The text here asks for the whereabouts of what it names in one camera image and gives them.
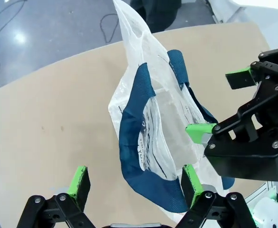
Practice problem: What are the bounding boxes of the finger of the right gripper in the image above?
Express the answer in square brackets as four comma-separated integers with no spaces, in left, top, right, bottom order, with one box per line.
[225,47,278,90]

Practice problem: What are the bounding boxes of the thin black floor cable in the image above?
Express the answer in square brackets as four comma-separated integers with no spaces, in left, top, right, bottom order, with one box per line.
[99,13,121,44]

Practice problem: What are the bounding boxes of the white table with leg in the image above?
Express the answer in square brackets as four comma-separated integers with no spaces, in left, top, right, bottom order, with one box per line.
[206,0,278,24]

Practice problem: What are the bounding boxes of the translucent shopping bag blue handles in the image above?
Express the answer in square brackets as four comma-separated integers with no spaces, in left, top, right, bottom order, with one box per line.
[107,0,236,228]

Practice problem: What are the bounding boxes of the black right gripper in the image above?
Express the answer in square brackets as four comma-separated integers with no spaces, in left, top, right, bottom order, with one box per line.
[185,82,278,181]

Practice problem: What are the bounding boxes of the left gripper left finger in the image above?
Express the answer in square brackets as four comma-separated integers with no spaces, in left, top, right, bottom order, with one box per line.
[16,165,92,228]

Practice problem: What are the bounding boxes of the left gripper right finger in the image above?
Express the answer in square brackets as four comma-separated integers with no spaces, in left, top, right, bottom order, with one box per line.
[174,164,256,228]

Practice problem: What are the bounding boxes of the person in black clothing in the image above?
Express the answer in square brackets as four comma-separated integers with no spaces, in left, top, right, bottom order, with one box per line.
[130,0,182,33]

